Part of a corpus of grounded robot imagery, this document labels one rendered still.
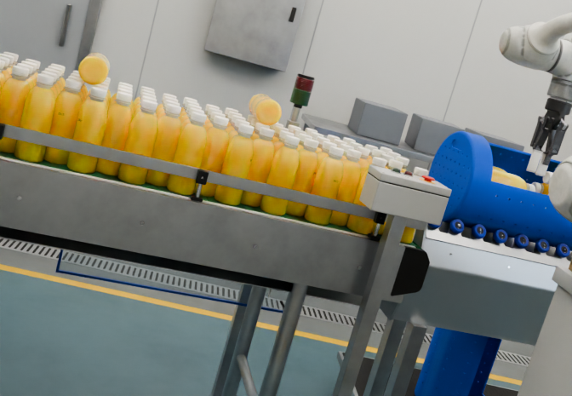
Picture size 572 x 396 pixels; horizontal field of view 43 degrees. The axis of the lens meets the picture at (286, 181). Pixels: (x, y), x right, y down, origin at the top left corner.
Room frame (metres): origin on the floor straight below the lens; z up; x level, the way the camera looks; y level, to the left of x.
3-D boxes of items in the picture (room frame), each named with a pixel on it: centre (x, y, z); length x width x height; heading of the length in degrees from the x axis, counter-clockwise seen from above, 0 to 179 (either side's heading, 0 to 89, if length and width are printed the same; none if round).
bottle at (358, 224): (1.97, -0.23, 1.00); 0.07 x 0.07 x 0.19
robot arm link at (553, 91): (2.23, -0.74, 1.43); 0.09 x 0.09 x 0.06
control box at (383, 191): (1.86, -0.31, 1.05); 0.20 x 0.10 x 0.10; 105
